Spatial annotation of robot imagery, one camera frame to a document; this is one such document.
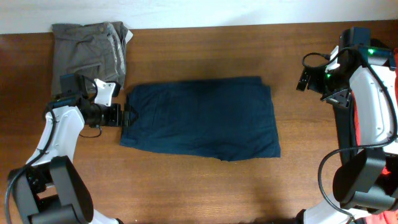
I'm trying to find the folded grey cargo shorts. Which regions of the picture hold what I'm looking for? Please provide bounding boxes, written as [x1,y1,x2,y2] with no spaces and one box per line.
[51,21,133,96]

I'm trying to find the red t-shirt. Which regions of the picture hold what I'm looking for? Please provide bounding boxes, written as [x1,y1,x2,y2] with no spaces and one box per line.
[353,47,398,224]

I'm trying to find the dark navy blue shorts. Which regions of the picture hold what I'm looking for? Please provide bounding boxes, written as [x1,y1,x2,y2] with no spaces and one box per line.
[120,77,281,161]

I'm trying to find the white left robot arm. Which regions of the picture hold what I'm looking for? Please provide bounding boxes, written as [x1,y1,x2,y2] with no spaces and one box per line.
[5,74,134,224]

